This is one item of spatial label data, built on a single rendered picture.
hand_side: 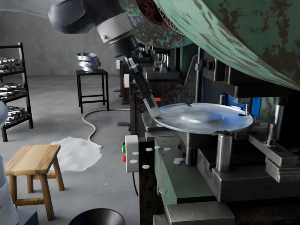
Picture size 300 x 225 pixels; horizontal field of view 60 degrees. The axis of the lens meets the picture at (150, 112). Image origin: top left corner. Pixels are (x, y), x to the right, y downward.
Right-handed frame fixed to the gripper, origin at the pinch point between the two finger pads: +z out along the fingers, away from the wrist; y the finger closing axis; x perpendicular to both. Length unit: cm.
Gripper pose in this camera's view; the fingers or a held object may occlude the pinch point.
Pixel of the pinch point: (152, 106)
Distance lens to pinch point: 74.5
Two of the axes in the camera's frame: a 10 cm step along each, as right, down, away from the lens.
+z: 4.1, 8.6, 3.2
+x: 9.0, -4.4, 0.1
